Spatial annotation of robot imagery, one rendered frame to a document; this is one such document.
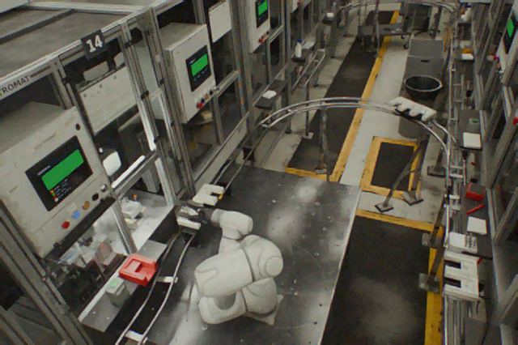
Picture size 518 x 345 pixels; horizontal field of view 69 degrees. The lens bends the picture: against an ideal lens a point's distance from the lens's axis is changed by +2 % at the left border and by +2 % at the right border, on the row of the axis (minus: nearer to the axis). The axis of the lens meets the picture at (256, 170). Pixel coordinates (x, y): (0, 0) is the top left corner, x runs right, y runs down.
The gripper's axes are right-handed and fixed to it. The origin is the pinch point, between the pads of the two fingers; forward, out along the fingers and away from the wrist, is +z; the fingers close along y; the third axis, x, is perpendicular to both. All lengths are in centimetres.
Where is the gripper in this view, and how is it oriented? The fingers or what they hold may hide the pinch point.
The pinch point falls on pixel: (180, 208)
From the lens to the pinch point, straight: 208.6
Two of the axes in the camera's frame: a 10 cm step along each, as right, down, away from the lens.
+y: -0.7, -7.8, -6.2
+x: -3.7, 6.0, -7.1
